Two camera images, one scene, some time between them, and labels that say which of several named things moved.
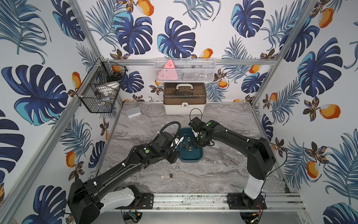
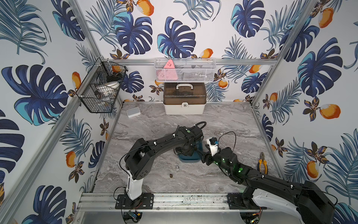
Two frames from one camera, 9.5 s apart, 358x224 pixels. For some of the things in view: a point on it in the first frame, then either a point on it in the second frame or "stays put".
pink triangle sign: [168, 73] stays put
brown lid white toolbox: [184, 98] stays put
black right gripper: [196, 145] -> [207, 156]
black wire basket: [99, 89] stays put
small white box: [133, 112] stays put
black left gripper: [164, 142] -> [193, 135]
